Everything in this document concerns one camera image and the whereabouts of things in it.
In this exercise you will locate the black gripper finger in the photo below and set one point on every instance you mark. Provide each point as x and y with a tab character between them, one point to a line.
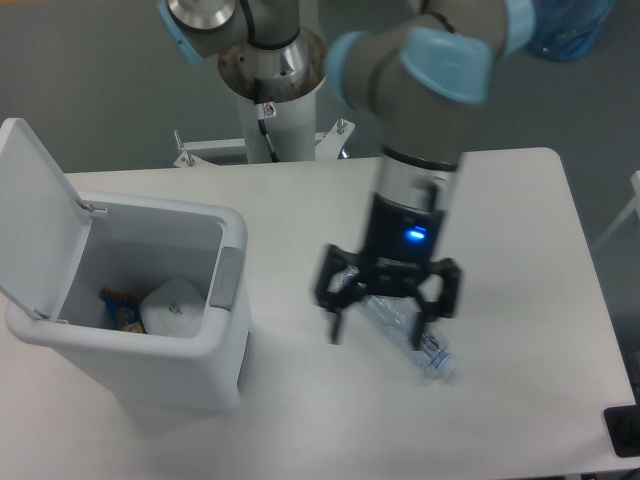
332	296
444	306

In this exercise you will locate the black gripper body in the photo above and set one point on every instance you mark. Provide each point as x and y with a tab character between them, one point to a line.
398	246

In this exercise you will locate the clear crushed plastic bottle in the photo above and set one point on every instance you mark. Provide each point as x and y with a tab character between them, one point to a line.
394	319

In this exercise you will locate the white plastic wrapper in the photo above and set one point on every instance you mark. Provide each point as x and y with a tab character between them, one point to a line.
175	309

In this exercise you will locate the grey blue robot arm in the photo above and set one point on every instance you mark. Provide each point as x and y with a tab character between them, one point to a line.
423	80

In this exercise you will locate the white plastic trash can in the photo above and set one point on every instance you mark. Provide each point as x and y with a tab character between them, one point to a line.
139	245

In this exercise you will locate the white trash can lid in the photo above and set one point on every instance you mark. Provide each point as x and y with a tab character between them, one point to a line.
45	224

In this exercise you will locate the white furniture leg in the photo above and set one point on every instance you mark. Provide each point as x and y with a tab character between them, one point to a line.
631	208

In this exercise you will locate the blue orange snack packet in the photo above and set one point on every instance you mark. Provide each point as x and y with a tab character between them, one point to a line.
124	311

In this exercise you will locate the black device at table edge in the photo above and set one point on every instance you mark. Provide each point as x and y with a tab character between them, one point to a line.
623	427

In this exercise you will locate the blue plastic bag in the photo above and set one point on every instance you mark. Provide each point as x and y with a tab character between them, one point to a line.
567	30

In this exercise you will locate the white pedestal base frame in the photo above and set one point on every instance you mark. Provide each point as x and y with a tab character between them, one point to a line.
329	145

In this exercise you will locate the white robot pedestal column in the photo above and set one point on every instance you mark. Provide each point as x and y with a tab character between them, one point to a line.
277	125

